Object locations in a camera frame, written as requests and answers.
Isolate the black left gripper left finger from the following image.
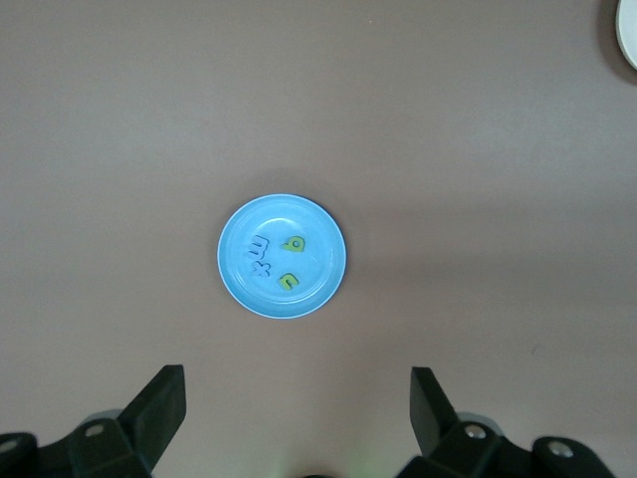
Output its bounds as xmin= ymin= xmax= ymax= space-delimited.
xmin=37 ymin=364 xmax=187 ymax=478

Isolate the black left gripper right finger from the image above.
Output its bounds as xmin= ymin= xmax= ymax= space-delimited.
xmin=397 ymin=366 xmax=613 ymax=478

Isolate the blue plate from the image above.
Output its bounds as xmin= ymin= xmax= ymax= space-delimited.
xmin=216 ymin=193 xmax=348 ymax=321

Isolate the brown table cover sheet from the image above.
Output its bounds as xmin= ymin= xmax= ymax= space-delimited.
xmin=0 ymin=0 xmax=637 ymax=478

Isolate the cream plate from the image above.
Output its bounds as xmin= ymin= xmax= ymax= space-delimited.
xmin=614 ymin=0 xmax=637 ymax=70

